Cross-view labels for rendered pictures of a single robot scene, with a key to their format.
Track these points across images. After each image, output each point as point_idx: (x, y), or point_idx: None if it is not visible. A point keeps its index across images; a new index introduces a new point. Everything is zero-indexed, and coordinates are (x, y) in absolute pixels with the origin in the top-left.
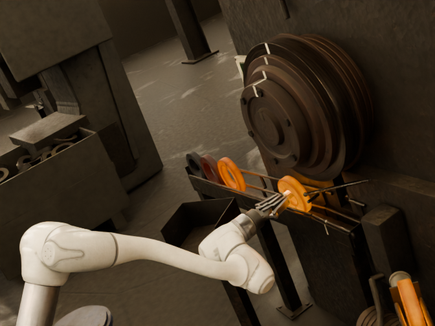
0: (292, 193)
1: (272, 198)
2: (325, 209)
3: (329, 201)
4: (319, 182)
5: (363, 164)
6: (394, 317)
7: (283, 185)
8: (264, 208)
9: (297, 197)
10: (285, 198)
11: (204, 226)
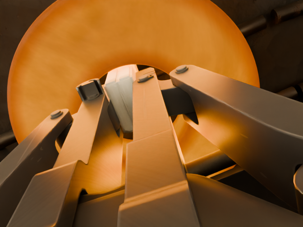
0: (167, 62)
1: (43, 144)
2: (297, 94)
3: (266, 77)
4: (218, 5)
5: None
6: None
7: (70, 57)
8: (140, 214)
9: (208, 67)
10: (174, 74)
11: None
